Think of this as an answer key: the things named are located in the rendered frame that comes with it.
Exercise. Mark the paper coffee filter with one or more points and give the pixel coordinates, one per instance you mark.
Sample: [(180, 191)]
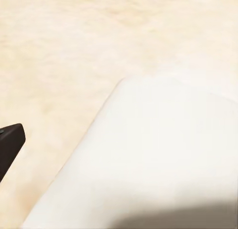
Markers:
[(159, 154)]

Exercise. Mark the countertop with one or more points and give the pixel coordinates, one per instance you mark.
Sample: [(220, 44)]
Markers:
[(59, 61), (205, 32)]

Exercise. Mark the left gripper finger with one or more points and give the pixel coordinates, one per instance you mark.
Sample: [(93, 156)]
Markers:
[(12, 138)]

